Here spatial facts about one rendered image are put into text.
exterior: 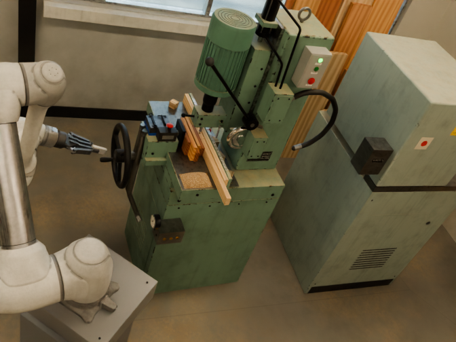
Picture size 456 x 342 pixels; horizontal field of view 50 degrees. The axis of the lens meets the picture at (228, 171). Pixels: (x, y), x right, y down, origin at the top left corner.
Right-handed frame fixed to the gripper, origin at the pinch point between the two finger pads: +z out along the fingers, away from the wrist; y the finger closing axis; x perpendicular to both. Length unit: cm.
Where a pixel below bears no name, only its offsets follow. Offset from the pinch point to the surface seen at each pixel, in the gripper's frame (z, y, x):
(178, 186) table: 19.1, -36.9, -20.3
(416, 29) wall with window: 233, 106, -113
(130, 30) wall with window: 38, 118, -10
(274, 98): 37, -29, -69
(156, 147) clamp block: 12.5, -18.0, -22.6
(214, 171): 32, -35, -31
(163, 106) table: 24.5, 14.3, -24.0
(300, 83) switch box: 45, -27, -79
